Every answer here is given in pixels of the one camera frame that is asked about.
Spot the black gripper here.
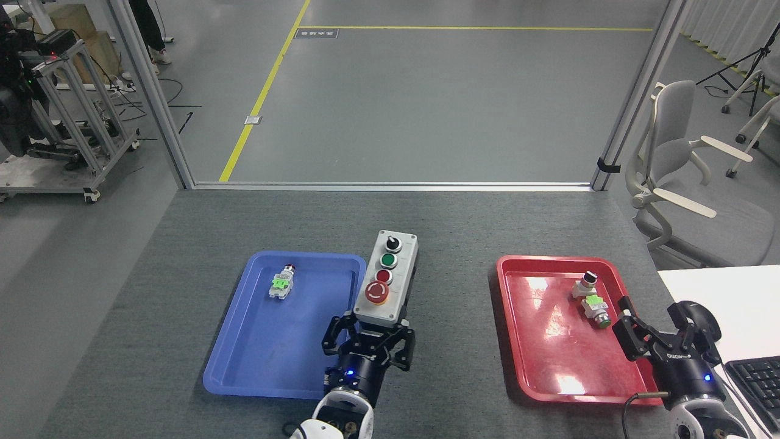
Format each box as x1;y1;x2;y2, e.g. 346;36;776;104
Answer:
321;312;417;409
611;296;729;401

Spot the grey control box with buttons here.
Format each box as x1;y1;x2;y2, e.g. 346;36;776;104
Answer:
353;230;419;330

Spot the cardboard box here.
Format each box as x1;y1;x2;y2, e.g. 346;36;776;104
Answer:
34;4;119;86

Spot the blue plastic tray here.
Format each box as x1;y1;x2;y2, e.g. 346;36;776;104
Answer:
203;252;367;401

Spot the white desk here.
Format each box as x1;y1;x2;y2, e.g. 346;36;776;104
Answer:
657;265;780;439

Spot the black keyboard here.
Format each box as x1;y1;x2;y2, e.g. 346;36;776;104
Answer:
724;357;780;435

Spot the red plastic tray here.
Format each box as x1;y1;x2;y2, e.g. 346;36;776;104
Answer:
496;255;666;405

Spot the grey office chair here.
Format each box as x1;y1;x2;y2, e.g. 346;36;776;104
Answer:
626;80;776;269

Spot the white-framed office chair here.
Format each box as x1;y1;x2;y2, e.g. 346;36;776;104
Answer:
722;67;780;179

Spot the black tripod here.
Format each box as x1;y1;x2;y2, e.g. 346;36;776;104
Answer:
696;23;780;116

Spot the white curtain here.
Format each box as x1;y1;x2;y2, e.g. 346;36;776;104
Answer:
679;0;780;77

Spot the person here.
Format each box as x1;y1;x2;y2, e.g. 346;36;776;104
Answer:
128;0;172;77

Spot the black machine on cart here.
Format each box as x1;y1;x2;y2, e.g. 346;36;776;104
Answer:
0;12;46;156

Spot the green-headed push button switch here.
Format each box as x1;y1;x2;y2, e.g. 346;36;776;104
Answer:
582;296;612;329

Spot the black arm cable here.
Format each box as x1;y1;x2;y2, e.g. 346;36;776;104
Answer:
623;392;671;439

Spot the black-headed selector switch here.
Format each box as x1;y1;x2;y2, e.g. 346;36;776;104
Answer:
572;272;599;299

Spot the red-headed push button switch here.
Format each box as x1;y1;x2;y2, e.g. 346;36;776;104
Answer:
269;264;297;301

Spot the silver aluminium rail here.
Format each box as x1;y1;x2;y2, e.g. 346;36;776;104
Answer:
194;181;595;192

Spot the silver aluminium post with clip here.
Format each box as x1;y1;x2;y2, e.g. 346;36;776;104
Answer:
590;0;692;191

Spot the black floor cable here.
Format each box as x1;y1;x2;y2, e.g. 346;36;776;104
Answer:
116;76;203;136

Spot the aluminium frame cart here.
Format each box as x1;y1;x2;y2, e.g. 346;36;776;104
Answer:
0;38;141;205

